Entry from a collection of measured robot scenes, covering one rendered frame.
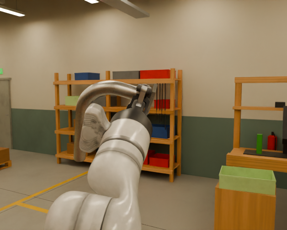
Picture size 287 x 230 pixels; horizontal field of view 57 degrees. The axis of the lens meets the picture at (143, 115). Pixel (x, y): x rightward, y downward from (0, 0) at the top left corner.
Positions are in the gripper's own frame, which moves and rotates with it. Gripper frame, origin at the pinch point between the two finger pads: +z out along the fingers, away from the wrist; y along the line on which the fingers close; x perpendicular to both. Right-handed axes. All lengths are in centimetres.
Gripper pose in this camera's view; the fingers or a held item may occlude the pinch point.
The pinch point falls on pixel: (142, 97)
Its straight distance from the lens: 55.8
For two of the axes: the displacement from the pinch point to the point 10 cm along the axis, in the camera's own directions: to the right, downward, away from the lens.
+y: 2.7, -7.9, -5.4
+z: 1.6, -5.2, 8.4
